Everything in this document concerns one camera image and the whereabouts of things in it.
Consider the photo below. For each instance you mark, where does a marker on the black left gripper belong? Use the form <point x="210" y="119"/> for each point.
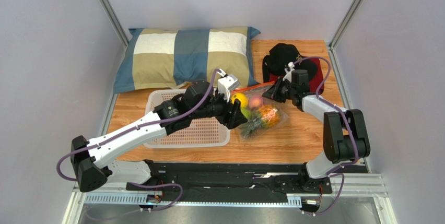
<point x="232" y="120"/>

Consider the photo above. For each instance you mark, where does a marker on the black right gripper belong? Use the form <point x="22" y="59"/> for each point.
<point x="278" y="91"/>

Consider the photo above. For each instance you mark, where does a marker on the clear zip top bag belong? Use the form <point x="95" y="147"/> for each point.
<point x="259" y="90"/>

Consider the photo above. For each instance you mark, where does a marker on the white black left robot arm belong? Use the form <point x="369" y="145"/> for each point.
<point x="94" y="160"/>

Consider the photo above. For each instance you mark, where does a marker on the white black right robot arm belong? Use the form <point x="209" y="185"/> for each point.
<point x="345" y="137"/>

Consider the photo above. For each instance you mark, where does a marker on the green fake apple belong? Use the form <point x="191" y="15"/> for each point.
<point x="246" y="112"/>

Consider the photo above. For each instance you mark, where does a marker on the yellow fake orange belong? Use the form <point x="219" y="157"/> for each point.
<point x="242" y="98"/>

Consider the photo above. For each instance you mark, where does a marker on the pink fake peach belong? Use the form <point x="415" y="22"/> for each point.
<point x="255" y="101"/>

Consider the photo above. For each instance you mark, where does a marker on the orange fake pineapple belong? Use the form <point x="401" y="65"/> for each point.
<point x="263" y="118"/>

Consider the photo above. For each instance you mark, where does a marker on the white perforated plastic basket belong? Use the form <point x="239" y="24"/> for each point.
<point x="201" y="133"/>

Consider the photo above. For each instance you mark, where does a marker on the black baseball cap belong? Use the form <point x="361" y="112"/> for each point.
<point x="279" y="56"/>

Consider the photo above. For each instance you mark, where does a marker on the folded dark red cloth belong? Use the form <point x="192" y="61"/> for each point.
<point x="314" y="79"/>

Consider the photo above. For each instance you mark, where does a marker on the checkered blue beige pillow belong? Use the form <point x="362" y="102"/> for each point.
<point x="157" y="58"/>

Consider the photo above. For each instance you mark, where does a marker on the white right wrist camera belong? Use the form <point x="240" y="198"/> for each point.
<point x="289" y="68"/>

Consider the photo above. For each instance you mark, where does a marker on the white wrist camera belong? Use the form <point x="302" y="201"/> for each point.
<point x="289" y="68"/>
<point x="226" y="84"/>

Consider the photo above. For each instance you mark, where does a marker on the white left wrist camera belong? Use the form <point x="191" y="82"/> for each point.
<point x="226" y="84"/>

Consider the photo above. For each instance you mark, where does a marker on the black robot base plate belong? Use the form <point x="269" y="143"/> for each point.
<point x="230" y="182"/>

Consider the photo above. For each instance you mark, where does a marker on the aluminium frame rail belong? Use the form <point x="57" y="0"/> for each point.
<point x="365" y="193"/>

